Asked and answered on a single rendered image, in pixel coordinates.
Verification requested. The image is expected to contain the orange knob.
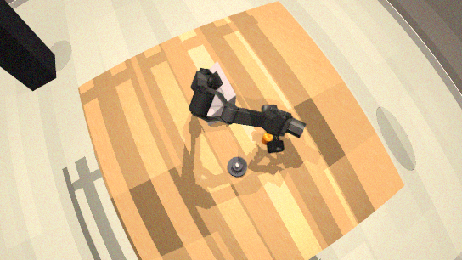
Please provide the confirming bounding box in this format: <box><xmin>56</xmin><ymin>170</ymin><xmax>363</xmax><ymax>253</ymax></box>
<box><xmin>262</xmin><ymin>133</ymin><xmax>273</xmax><ymax>145</ymax></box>

